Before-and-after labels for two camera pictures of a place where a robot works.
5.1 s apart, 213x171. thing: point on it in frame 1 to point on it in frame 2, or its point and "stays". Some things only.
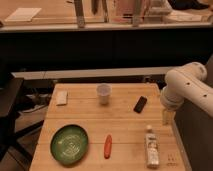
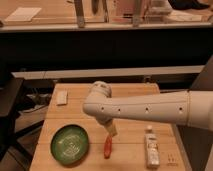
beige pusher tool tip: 168,117 to 112,129
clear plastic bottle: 152,149 stays
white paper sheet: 23,14 stays
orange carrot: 107,146 stays
